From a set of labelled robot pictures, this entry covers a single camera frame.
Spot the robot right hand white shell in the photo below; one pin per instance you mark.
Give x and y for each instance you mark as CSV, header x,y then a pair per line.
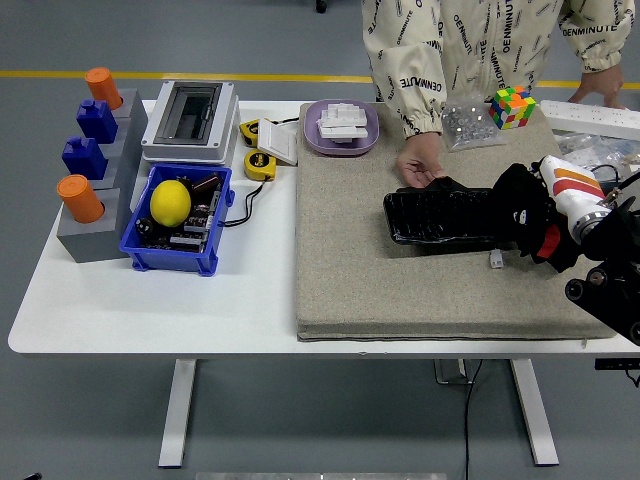
x,y
575,192

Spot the person's left hand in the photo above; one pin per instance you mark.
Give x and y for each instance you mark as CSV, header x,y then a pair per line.
x,y
602,84

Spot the person's right hand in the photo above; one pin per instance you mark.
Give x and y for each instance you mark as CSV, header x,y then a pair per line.
x,y
417,161

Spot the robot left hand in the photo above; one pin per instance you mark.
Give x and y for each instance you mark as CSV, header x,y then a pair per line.
x,y
34,477

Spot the black rag with red patch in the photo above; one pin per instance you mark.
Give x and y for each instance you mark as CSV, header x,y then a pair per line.
x,y
515,200

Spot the black glossy panel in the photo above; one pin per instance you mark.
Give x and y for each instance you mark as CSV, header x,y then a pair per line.
x,y
440,217

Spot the person's left forearm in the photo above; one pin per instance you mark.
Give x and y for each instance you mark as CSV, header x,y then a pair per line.
x,y
595,35

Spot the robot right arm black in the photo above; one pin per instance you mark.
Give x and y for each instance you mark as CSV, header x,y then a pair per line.
x,y
610,280

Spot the person's right forearm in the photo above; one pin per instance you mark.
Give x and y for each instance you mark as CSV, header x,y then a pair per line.
x,y
402,92

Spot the white power strip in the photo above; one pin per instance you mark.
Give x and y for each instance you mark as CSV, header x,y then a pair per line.
x,y
580,115

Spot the clear plastic bag of parts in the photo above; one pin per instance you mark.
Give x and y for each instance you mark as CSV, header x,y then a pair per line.
x,y
595,147

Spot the clear bag of metal nuts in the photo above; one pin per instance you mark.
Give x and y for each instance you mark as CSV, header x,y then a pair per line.
x,y
467,125

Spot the multicolour puzzle cube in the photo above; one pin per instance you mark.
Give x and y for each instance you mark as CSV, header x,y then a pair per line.
x,y
511,107

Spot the purple tray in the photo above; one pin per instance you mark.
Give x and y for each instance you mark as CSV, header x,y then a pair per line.
x,y
312,137

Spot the grey-brown mat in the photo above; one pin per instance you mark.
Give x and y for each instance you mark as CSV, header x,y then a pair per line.
x,y
350,250

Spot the person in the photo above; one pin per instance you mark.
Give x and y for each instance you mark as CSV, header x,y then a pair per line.
x,y
480,40

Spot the white table leg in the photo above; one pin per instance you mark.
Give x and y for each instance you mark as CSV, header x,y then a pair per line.
x,y
535,415
177,415

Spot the yellow tape measure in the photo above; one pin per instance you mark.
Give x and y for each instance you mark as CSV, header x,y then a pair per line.
x,y
249,132
259,165

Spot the black control box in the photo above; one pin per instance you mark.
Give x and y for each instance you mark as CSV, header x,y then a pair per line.
x,y
615,364

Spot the black chair caster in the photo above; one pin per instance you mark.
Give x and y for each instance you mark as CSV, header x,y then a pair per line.
x,y
321,5

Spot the grey white distribution box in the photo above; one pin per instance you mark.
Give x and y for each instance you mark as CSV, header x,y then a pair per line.
x,y
220,125

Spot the dark cylindrical capacitor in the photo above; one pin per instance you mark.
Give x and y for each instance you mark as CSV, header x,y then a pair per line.
x,y
206,182

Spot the circuit board parts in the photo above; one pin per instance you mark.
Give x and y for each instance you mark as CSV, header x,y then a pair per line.
x,y
198,225

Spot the grey stepped block holder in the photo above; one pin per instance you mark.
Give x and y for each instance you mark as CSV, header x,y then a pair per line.
x,y
90,242

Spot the yellow lemon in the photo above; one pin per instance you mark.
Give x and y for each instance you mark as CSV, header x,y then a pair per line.
x,y
170,204

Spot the blue plastic bin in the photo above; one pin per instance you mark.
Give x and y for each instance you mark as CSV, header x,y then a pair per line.
x,y
171,257

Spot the small black capacitor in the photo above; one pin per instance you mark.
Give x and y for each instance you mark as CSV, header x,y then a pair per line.
x,y
145,226

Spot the orange cylinder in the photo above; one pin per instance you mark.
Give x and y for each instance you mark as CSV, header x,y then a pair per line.
x,y
103,87
80,200

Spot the blue block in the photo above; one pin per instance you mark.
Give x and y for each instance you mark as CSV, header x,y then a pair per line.
x,y
84,157
96,120

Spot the stack of white switch parts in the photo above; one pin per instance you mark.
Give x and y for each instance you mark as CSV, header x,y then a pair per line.
x,y
342,122

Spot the white wall switch plate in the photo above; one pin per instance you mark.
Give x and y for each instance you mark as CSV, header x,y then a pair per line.
x,y
277,142

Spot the metal bracket under table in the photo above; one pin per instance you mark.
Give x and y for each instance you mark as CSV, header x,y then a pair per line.
x,y
450,375

